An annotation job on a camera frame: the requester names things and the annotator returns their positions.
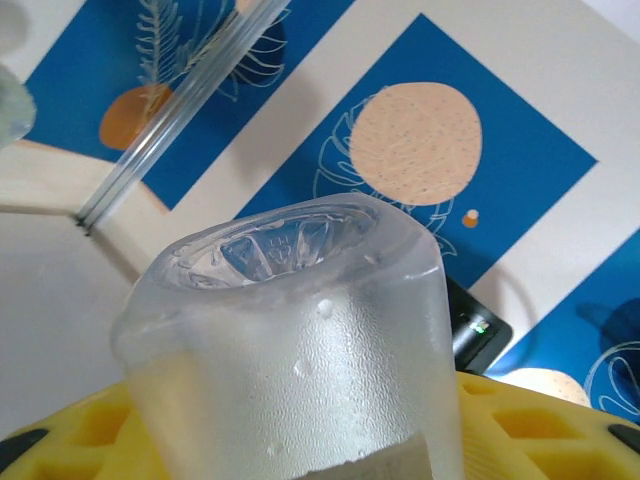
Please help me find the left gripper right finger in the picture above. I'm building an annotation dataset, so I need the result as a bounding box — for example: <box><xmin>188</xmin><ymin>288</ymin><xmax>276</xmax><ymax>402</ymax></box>
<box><xmin>457</xmin><ymin>372</ymin><xmax>640</xmax><ymax>480</ymax></box>

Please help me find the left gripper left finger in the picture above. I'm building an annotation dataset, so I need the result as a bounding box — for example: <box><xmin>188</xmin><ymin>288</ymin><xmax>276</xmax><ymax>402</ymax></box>
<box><xmin>0</xmin><ymin>382</ymin><xmax>166</xmax><ymax>480</ymax></box>

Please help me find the aluminium frame post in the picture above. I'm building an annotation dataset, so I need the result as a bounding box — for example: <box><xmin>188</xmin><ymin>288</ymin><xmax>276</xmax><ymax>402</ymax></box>
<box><xmin>74</xmin><ymin>0</ymin><xmax>292</xmax><ymax>236</ymax></box>

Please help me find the clear bottle white label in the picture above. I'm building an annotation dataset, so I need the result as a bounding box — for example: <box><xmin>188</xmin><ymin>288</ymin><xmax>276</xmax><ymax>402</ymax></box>
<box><xmin>109</xmin><ymin>193</ymin><xmax>466</xmax><ymax>480</ymax></box>

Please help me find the translucent green bin liner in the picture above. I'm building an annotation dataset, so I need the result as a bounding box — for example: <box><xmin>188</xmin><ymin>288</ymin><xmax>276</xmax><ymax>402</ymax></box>
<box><xmin>0</xmin><ymin>64</ymin><xmax>37</xmax><ymax>150</ymax></box>

